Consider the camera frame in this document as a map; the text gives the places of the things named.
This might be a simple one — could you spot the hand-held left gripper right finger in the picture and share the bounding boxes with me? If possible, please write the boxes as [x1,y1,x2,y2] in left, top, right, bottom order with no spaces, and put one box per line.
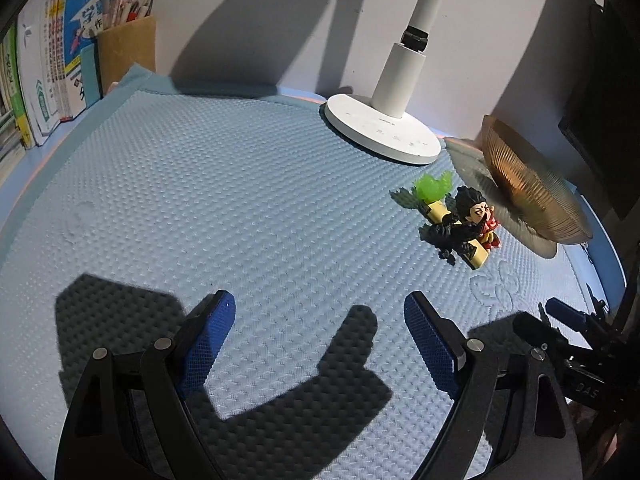
[403,290,585,480]

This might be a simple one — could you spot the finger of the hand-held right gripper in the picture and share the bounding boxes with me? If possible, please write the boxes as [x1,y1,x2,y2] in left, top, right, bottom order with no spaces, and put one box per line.
[512,311,572,357]
[544,297,610,333]

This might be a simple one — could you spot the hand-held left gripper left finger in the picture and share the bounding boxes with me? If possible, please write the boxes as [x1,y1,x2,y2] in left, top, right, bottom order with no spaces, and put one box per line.
[53,290,237,480]

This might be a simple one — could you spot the amber ribbed glass bowl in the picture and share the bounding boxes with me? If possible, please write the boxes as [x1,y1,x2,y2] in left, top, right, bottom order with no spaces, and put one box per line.
[481,114,595,246]

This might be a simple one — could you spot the black-cloaked figurine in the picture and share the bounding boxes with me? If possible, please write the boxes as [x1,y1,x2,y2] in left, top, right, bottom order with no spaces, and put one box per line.
[392,171,502,272]

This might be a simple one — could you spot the light blue quilted mat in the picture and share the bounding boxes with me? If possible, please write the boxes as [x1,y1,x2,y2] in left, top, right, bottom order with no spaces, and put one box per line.
[0,62,629,480]

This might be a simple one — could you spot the dark monitor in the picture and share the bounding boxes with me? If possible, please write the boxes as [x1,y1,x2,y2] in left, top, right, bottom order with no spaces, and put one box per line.
[557,4,640,222]

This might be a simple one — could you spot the white desk lamp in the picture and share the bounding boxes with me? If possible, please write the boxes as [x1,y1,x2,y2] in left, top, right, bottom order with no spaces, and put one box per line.
[320,0,442,166]

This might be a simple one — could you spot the brown pen holder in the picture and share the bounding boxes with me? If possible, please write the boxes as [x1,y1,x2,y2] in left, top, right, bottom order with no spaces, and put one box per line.
[96,15,157,99]

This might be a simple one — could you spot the row of books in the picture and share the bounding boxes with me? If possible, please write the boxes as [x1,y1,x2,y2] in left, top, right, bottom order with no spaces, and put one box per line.
[0,0,108,162]

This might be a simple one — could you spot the bundle of pens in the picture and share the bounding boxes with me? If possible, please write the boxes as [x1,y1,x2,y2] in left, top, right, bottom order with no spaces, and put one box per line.
[101,0,156,27]

